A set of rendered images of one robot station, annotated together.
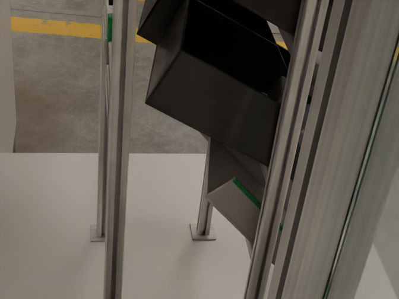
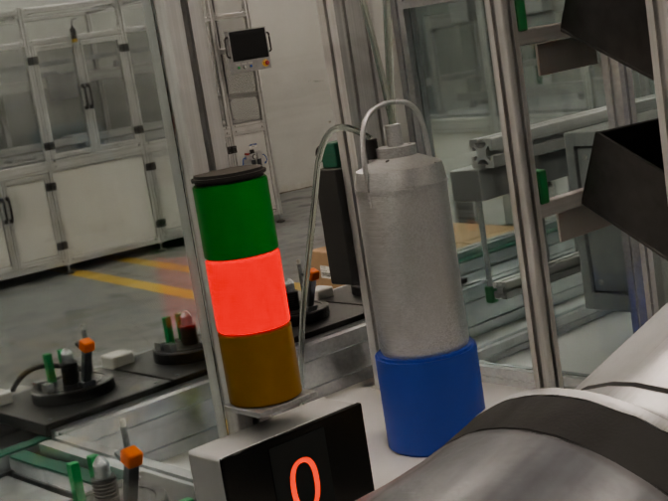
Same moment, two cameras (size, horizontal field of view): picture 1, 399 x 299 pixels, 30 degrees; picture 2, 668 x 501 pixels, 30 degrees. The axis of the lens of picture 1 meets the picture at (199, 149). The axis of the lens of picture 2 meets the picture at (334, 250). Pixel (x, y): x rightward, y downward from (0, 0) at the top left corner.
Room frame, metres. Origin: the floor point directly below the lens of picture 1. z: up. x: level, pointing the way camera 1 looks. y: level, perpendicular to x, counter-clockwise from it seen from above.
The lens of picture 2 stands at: (-0.10, -0.84, 1.49)
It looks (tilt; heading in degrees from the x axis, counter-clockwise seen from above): 10 degrees down; 62
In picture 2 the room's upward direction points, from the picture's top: 9 degrees counter-clockwise
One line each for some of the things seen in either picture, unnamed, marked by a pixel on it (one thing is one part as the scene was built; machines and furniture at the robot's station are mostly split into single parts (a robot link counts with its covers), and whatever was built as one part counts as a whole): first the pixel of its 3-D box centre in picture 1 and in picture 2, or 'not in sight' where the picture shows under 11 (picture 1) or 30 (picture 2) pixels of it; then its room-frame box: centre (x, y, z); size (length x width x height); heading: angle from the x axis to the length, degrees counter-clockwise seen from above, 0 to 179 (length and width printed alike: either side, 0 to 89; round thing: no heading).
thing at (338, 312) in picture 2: not in sight; (290, 297); (0.93, 1.30, 1.01); 0.24 x 0.24 x 0.13; 11
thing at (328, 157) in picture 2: not in sight; (343, 211); (0.97, 1.11, 1.18); 0.07 x 0.07 x 0.25; 11
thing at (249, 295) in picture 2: not in sight; (248, 289); (0.23, -0.09, 1.34); 0.05 x 0.05 x 0.05
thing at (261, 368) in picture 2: not in sight; (259, 362); (0.23, -0.09, 1.29); 0.05 x 0.05 x 0.05
